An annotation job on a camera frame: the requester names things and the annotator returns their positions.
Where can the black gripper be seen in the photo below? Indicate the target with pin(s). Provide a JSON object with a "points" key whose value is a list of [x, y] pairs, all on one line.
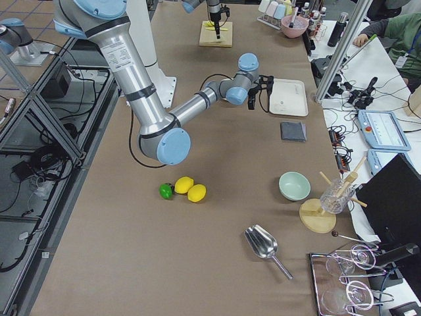
{"points": [[252, 95], [214, 16]]}

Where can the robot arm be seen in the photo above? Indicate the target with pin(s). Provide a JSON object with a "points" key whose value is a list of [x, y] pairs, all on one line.
{"points": [[214, 10]]}

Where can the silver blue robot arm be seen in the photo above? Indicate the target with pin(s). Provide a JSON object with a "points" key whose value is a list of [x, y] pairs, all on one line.
{"points": [[161, 136]]}

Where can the cream rabbit tray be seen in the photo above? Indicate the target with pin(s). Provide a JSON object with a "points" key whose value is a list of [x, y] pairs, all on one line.
{"points": [[288, 98]]}

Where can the black mirror tray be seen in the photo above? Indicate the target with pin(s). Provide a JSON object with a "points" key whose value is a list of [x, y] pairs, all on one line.
{"points": [[322, 280]]}

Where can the yellow plastic knife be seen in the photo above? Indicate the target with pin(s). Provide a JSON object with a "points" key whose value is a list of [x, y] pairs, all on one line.
{"points": [[213, 28]]}

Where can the wooden cutting board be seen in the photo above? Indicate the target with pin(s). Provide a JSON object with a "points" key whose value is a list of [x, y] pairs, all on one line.
{"points": [[207, 37]]}

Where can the lemon slices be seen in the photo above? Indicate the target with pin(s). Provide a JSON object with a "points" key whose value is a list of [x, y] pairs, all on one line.
{"points": [[208, 23]]}

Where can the grey folded cloth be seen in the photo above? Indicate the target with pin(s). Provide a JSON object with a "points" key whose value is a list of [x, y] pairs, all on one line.
{"points": [[293, 131]]}

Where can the pastel cups in rack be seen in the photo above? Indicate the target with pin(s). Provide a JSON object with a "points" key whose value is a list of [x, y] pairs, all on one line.
{"points": [[274, 9]]}

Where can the pink bowl with ice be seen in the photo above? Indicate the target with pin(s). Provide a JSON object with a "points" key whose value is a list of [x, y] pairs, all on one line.
{"points": [[300, 25]]}

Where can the mint green bowl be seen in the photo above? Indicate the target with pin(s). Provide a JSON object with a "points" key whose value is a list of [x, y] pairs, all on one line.
{"points": [[294, 186]]}

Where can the yellow lemon lower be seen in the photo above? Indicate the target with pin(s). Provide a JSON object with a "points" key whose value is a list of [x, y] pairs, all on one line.
{"points": [[196, 193]]}

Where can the yellow lemon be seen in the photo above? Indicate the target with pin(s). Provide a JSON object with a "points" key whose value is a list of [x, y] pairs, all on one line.
{"points": [[196, 193], [183, 185]]}

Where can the yellow lemon upper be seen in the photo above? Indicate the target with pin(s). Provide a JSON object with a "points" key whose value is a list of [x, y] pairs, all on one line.
{"points": [[183, 185]]}

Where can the black thermos bottle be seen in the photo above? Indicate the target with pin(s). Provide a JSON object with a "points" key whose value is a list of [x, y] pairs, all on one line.
{"points": [[338, 29]]}

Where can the green lime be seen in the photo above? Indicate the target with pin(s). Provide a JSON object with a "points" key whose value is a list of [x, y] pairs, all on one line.
{"points": [[166, 190]]}

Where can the clear glass cup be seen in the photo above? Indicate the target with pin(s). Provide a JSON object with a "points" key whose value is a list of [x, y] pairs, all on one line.
{"points": [[336, 196]]}

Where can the wooden cup stand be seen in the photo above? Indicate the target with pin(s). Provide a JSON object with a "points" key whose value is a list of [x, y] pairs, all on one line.
{"points": [[318, 220]]}

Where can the blue teach pendant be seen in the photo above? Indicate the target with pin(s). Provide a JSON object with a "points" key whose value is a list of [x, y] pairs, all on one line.
{"points": [[378, 158], [382, 130]]}

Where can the metal ice scoop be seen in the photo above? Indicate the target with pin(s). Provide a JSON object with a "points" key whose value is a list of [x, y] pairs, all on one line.
{"points": [[265, 246]]}

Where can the person in green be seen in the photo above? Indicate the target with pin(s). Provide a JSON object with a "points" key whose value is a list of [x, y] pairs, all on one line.
{"points": [[405, 50]]}

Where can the black monitor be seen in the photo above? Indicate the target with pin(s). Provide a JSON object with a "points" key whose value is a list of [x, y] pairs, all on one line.
{"points": [[393, 202]]}

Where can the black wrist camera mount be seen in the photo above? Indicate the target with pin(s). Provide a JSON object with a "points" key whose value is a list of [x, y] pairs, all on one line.
{"points": [[266, 83]]}

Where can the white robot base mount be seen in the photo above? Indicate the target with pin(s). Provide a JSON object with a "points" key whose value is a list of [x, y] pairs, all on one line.
{"points": [[141, 33]]}

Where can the black handled metal utensil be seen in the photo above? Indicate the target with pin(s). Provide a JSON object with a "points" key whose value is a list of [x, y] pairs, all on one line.
{"points": [[293, 17]]}

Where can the aluminium frame post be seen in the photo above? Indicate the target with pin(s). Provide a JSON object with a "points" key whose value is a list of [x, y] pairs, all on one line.
{"points": [[351, 29]]}

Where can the wire glass rack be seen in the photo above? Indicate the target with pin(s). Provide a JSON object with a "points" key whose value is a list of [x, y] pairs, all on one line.
{"points": [[352, 295]]}

